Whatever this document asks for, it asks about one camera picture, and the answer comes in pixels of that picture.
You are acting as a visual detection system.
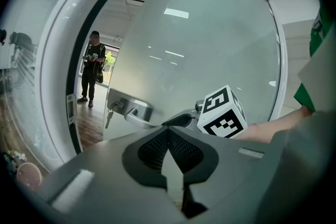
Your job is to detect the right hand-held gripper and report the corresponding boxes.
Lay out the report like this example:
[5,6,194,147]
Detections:
[161,84,248,139]

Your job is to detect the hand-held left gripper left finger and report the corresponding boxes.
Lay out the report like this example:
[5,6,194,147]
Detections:
[121,125,169,190]

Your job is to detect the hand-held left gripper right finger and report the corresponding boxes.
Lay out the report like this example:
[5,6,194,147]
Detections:
[167,125,219,189]

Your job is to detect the silver door handle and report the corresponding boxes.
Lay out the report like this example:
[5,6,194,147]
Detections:
[124,106,156,130]

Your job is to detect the frosted glass door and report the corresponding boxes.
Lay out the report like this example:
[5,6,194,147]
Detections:
[103,0,282,141]

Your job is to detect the person's right forearm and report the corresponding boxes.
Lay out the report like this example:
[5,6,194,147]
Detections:
[235,106,316,144]

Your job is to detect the silver door lock plate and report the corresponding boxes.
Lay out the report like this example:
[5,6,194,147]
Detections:
[107,88,154,124]

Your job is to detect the silver keys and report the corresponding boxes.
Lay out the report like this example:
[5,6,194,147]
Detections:
[104,101,124,130]

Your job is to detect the metal strike plate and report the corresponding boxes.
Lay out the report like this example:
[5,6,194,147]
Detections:
[66,93,77,127]

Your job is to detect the green tree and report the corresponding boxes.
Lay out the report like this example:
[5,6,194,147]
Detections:
[104,50,117,67]

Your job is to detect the pink round stool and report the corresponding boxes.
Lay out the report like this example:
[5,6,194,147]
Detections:
[16,162,43,191]

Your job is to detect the person's green shirt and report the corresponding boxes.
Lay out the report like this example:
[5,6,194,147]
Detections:
[293,0,336,113]

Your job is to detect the white door frame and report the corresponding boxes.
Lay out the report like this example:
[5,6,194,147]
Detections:
[39,0,289,166]

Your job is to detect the glass wall panel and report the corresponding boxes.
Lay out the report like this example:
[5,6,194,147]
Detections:
[0,0,69,174]

